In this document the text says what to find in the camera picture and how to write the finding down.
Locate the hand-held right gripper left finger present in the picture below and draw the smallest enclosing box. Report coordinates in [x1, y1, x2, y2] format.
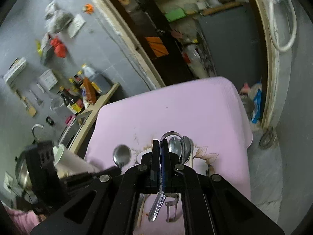
[29, 139, 161, 235]

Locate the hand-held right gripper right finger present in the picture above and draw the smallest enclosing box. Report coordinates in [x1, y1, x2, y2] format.
[161, 139, 285, 235]

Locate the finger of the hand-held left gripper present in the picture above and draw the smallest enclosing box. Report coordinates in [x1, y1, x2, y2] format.
[65, 166, 122, 191]

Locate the white cup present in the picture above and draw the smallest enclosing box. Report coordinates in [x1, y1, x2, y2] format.
[52, 144, 99, 177]

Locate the person's left forearm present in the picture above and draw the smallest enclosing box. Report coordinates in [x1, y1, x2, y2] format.
[4, 204, 48, 235]

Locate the steel pot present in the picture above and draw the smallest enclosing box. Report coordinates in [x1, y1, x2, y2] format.
[14, 149, 33, 189]

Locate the metal faucet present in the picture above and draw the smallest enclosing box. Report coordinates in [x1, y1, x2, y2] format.
[31, 123, 45, 140]

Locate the steel sink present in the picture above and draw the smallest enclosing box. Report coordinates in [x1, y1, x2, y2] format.
[57, 117, 82, 148]

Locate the pink floral cloth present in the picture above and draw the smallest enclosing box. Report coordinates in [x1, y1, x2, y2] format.
[84, 76, 254, 235]

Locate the clear measuring cup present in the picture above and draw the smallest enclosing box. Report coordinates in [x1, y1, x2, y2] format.
[50, 96, 64, 112]

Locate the dark sauce bottle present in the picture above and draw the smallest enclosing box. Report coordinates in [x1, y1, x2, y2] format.
[58, 86, 78, 115]
[69, 71, 85, 96]

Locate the wooden shelf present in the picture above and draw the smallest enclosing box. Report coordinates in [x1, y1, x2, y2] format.
[70, 83, 121, 153]

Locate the grey cardboard box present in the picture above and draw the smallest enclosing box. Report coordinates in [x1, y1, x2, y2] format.
[39, 69, 58, 91]

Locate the white cardboard box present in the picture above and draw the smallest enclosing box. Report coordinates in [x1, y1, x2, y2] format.
[3, 56, 28, 84]

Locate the small wheel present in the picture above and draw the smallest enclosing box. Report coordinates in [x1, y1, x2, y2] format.
[259, 127, 277, 150]

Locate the clear plastic jug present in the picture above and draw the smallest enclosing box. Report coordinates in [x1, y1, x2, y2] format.
[183, 43, 209, 79]

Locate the blue plastic bag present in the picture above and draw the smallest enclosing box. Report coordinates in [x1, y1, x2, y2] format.
[251, 83, 264, 124]

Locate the black cabinet with orange panel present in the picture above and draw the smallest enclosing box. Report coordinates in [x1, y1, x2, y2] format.
[108, 0, 197, 87]

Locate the red plastic bag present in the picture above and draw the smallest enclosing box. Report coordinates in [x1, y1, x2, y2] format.
[50, 36, 68, 58]

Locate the grey cabinet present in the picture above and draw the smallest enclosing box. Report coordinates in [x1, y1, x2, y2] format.
[198, 3, 263, 79]

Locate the grey plastic bag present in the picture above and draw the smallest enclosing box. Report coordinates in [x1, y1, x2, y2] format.
[45, 1, 74, 34]

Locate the green box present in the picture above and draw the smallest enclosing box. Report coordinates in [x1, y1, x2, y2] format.
[165, 7, 187, 22]

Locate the wooden board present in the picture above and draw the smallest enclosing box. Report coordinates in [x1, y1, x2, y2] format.
[200, 1, 246, 16]

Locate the wooden handled knife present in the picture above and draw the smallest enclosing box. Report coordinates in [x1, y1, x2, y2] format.
[15, 89, 38, 117]

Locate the wooden door frame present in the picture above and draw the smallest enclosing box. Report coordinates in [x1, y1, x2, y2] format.
[76, 0, 281, 131]

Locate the white hose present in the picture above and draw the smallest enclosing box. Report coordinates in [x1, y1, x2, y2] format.
[267, 0, 298, 52]

